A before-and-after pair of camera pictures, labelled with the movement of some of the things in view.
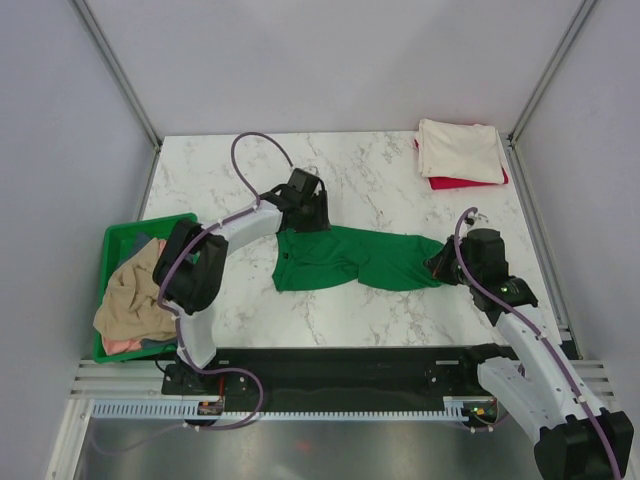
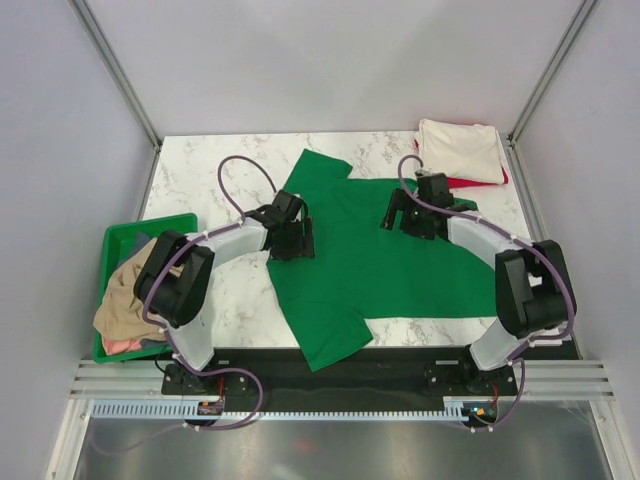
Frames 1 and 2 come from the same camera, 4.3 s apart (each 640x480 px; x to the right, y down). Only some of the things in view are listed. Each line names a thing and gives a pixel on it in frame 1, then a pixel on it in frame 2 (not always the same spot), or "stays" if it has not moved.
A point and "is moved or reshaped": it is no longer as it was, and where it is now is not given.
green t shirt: (383, 261) is moved or reshaped
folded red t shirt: (437, 183) stays
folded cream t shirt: (460, 151) stays
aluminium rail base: (143, 380) stays
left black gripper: (321, 221) -> (302, 246)
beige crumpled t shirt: (130, 306) stays
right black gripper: (437, 263) -> (400, 201)
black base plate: (338, 379) stays
